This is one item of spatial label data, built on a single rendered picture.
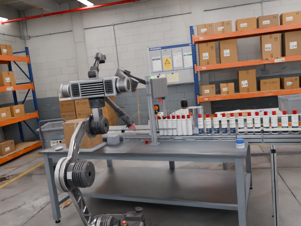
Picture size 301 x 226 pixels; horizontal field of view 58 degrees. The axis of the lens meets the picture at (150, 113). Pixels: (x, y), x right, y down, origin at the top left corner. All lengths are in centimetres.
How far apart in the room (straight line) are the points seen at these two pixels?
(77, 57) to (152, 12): 238
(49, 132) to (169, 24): 408
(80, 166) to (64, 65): 638
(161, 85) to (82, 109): 384
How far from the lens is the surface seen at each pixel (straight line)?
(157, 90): 263
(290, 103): 407
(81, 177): 189
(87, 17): 793
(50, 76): 837
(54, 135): 498
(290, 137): 264
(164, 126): 279
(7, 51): 690
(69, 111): 641
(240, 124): 263
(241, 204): 243
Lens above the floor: 150
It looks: 8 degrees down
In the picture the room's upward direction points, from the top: 6 degrees counter-clockwise
